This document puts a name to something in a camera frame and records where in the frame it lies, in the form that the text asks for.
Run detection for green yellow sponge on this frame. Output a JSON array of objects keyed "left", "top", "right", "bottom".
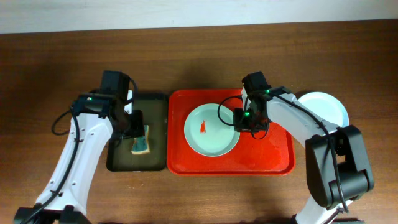
[{"left": 131, "top": 125, "right": 150, "bottom": 155}]

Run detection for pale green plate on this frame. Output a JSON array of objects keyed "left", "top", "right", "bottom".
[{"left": 183, "top": 103, "right": 240, "bottom": 157}]

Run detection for light blue plate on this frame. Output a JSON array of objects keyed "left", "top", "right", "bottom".
[{"left": 298, "top": 91, "right": 343, "bottom": 127}]

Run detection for white plate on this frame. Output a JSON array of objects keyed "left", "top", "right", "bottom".
[{"left": 340, "top": 106, "right": 349, "bottom": 127}]

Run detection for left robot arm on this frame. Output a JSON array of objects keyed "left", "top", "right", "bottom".
[{"left": 13, "top": 70, "right": 146, "bottom": 223}]

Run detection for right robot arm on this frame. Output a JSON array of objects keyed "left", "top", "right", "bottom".
[{"left": 233, "top": 72, "right": 374, "bottom": 223}]

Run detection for black plastic tray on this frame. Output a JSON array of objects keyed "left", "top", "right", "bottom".
[{"left": 106, "top": 93, "right": 169, "bottom": 172}]

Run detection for red plastic tray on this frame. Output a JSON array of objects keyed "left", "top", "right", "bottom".
[{"left": 167, "top": 89, "right": 295, "bottom": 176}]

